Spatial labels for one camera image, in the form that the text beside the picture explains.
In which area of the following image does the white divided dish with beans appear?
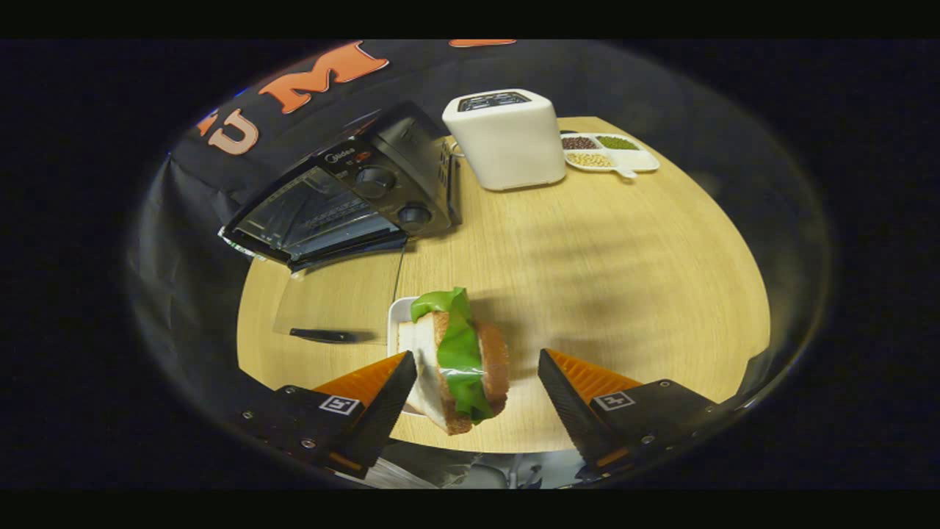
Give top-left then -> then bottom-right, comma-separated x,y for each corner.
560,132 -> 660,179

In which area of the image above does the black toaster oven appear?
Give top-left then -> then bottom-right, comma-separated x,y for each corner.
219,101 -> 462,346

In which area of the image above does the white slot toaster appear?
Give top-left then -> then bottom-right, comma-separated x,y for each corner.
442,89 -> 567,192

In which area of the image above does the grey cloth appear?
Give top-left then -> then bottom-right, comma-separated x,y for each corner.
367,441 -> 588,489

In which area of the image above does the sandwich with lettuce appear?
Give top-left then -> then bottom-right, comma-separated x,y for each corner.
400,287 -> 511,436

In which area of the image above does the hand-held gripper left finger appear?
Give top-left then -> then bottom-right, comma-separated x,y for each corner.
239,351 -> 417,478

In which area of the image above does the white plastic tray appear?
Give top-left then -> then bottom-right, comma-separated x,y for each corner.
387,296 -> 441,420

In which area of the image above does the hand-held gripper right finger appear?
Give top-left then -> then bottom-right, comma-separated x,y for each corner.
538,349 -> 735,472

